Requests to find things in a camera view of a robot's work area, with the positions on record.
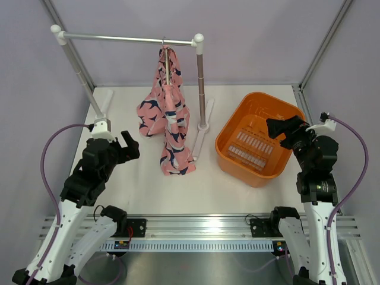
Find orange plastic basket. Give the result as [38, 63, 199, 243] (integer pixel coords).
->
[215, 92, 305, 188]

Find white slotted cable duct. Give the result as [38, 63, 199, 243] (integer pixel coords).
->
[99, 240, 274, 252]

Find pink shark print shorts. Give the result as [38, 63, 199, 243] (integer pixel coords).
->
[137, 47, 196, 175]

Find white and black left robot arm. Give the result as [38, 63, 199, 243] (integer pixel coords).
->
[12, 131, 140, 284]

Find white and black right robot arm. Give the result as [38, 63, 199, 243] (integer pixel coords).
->
[266, 113, 347, 284]

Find aluminium mounting rail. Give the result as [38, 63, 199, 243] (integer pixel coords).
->
[38, 214, 361, 240]

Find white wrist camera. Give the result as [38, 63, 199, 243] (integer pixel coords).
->
[306, 112, 337, 136]
[88, 118, 116, 143]

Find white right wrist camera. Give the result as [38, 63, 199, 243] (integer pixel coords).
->
[306, 112, 337, 136]

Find wooden clothes hanger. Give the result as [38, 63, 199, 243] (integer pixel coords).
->
[162, 37, 172, 85]

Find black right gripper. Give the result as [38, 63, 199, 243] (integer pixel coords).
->
[266, 115, 321, 172]

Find metal clothes rack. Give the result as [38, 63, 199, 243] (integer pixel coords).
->
[50, 24, 214, 160]

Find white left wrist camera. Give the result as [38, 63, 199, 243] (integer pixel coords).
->
[88, 118, 116, 143]

